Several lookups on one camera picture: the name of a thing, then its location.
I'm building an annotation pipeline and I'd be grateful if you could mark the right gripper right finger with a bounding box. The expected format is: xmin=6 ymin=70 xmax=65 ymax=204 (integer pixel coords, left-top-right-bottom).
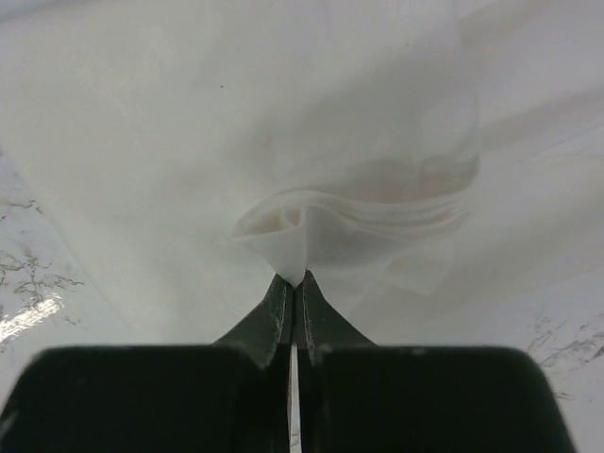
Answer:
xmin=294 ymin=274 xmax=575 ymax=452

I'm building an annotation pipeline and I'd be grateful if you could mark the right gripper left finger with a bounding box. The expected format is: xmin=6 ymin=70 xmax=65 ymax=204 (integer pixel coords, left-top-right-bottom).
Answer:
xmin=1 ymin=278 xmax=294 ymax=452

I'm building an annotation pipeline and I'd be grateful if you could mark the white t shirt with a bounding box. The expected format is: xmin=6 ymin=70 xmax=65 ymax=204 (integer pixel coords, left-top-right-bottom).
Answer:
xmin=1 ymin=1 xmax=603 ymax=343

